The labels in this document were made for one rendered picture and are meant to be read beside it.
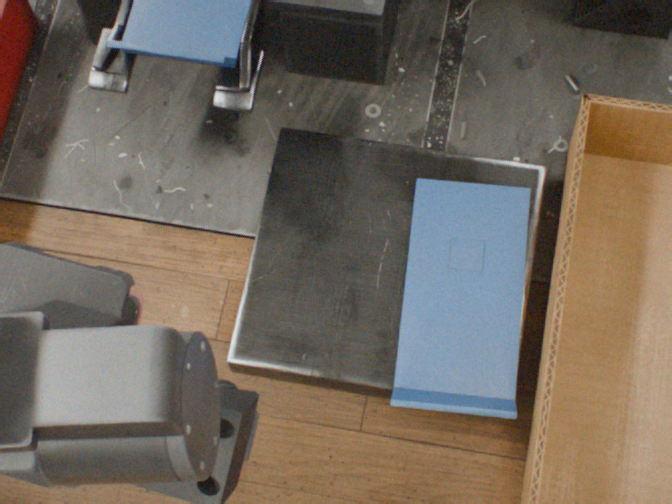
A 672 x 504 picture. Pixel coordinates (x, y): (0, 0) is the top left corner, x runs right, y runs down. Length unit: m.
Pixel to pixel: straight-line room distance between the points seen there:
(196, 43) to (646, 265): 0.30
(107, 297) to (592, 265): 0.34
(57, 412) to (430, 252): 0.37
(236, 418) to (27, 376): 0.10
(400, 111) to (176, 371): 0.42
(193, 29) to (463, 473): 0.31
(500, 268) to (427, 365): 0.08
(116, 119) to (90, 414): 0.43
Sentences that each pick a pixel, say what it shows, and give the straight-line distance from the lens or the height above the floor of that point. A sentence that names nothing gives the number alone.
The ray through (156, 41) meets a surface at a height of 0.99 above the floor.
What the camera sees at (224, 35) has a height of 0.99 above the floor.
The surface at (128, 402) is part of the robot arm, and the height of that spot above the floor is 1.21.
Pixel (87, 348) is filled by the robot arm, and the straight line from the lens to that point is 0.47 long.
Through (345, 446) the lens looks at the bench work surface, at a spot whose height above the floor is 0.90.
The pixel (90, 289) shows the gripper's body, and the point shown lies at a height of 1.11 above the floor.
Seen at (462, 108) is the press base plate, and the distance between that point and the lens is 0.86.
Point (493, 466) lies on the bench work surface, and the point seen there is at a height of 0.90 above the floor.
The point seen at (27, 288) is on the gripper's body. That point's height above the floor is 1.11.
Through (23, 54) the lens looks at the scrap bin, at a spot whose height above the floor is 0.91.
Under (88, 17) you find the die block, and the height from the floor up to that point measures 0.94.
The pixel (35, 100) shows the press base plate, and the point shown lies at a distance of 0.89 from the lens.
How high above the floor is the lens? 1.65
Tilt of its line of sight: 67 degrees down
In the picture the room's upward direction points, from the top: 7 degrees counter-clockwise
